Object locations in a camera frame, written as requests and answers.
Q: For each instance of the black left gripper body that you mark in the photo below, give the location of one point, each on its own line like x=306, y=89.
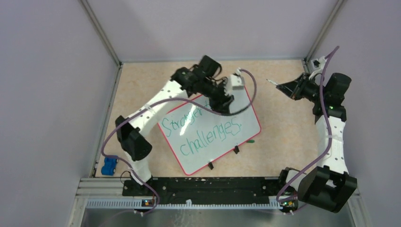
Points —
x=216, y=93

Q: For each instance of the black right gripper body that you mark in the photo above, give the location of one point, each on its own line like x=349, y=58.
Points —
x=316, y=92

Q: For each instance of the pink framed whiteboard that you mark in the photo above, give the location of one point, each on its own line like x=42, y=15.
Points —
x=198, y=137

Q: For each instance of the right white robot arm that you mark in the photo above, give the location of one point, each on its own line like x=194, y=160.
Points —
x=328, y=186

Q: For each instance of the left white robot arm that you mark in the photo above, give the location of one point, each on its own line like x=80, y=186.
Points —
x=198, y=79

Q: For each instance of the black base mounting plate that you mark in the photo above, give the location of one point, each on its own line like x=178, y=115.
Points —
x=208, y=190

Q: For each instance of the blue toy car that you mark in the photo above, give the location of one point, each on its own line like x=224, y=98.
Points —
x=109, y=167

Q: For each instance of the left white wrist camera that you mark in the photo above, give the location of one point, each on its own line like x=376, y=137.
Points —
x=234, y=82

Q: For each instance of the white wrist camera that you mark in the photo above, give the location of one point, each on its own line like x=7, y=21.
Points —
x=317, y=66
x=234, y=82

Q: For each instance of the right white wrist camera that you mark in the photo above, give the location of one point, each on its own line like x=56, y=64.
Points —
x=317, y=66

